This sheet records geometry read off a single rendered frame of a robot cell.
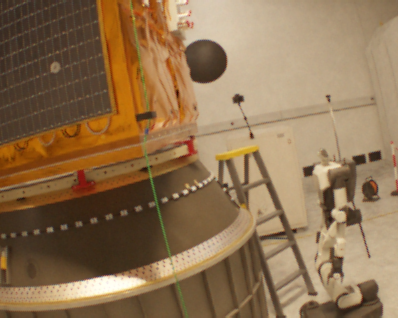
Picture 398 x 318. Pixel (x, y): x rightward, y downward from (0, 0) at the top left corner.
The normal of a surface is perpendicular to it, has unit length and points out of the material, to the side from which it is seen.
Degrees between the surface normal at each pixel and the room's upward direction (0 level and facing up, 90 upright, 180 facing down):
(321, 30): 90
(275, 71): 90
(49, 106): 90
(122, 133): 95
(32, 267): 62
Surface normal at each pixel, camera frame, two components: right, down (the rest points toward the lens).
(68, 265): 0.07, -0.40
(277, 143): -0.07, 0.11
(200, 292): 0.69, -0.07
